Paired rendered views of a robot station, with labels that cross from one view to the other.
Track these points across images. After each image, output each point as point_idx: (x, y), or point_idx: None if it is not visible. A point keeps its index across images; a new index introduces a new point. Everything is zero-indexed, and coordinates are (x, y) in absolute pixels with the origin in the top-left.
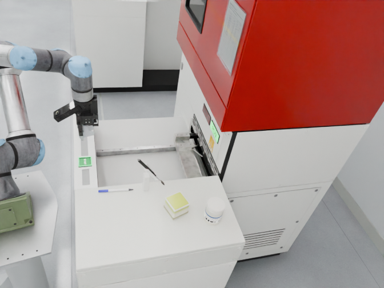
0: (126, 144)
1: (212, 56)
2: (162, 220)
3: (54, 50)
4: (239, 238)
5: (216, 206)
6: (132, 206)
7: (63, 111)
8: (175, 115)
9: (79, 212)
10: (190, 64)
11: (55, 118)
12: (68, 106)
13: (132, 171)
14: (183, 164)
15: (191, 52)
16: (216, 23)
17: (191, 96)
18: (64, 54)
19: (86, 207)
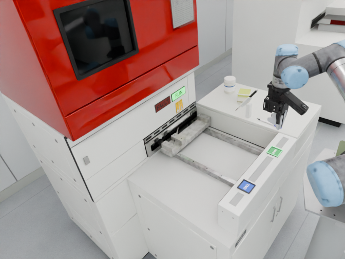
0: (207, 185)
1: (168, 40)
2: (256, 101)
3: (300, 66)
4: None
5: (231, 77)
6: (266, 112)
7: (299, 101)
8: (108, 210)
9: (303, 125)
10: (133, 102)
11: (307, 106)
12: (293, 98)
13: (228, 161)
14: (195, 132)
15: (128, 91)
16: (159, 13)
17: (130, 139)
18: (292, 60)
19: (296, 125)
